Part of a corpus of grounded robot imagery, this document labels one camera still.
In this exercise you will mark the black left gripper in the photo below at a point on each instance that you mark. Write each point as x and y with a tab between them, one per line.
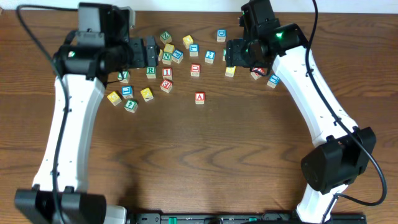
137	61

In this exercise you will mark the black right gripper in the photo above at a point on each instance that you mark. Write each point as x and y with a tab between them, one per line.
234	57

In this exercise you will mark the blue 2 block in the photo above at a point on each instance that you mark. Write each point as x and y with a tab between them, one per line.
210	56

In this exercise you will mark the red I block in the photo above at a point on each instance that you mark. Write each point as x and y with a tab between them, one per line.
167	73

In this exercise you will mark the red A block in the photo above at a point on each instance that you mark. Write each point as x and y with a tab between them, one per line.
200	98

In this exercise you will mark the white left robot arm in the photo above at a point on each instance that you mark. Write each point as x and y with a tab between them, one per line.
99	46

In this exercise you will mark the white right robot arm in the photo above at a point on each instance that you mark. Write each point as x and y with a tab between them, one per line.
342	149

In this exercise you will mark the green B block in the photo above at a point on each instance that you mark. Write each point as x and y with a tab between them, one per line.
224	54

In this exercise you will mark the yellow C block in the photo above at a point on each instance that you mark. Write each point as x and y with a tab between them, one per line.
160	57

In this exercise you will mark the green R block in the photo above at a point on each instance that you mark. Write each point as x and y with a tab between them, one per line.
151	72

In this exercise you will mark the yellow S block centre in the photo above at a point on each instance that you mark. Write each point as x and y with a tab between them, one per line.
230	71

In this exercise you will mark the yellow s block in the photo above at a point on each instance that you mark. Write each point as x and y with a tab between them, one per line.
230	71
169	48

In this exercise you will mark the green N block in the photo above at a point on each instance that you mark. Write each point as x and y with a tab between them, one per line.
167	58

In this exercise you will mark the blue D block far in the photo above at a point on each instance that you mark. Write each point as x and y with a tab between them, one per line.
221	35

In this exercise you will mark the green V block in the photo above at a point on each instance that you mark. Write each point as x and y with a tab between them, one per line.
124	76

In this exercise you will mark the green Z block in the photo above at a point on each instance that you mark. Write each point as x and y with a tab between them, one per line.
165	37

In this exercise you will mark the red U block right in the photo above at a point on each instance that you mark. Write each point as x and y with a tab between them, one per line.
257	73

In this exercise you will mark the red u block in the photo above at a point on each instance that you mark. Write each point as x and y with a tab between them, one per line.
257	73
195	70

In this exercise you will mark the blue P block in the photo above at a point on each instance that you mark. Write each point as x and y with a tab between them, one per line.
177	56

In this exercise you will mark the red E block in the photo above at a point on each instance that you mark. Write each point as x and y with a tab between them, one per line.
166	85

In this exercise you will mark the blue T block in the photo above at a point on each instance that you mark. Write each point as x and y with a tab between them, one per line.
127	92

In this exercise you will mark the yellow K block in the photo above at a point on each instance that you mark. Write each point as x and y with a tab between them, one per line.
147	94

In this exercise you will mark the blue I block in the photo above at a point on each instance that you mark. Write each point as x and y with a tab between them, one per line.
273	81

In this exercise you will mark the blue L block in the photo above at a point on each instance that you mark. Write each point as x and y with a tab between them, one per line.
193	50

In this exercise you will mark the red U block left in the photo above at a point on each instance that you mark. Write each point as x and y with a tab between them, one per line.
195	70

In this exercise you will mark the yellow O block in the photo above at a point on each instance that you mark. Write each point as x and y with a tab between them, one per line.
188	41

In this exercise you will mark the yellow G block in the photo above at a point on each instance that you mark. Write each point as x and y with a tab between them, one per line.
114	98

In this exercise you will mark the green 4 block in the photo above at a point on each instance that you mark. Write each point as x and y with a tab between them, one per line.
131	106

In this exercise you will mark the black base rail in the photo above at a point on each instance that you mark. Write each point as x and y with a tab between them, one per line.
156	218

